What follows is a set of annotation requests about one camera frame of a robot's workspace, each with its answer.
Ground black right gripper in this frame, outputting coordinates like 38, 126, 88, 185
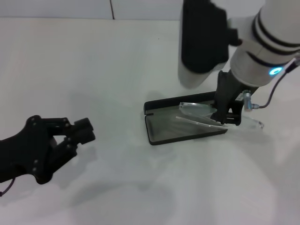
210, 70, 244, 127

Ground right wrist camera housing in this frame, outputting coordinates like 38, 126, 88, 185
178, 0, 243, 89

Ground clear white glasses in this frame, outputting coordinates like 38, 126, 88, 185
175, 101, 265, 129

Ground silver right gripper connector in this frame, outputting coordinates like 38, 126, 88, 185
242, 90, 261, 111

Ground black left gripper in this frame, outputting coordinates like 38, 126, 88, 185
0, 114, 96, 185

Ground black glasses case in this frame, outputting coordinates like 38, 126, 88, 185
143, 90, 228, 146

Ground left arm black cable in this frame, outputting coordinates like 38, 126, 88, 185
0, 179, 16, 196

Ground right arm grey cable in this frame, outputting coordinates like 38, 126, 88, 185
259, 55, 300, 110

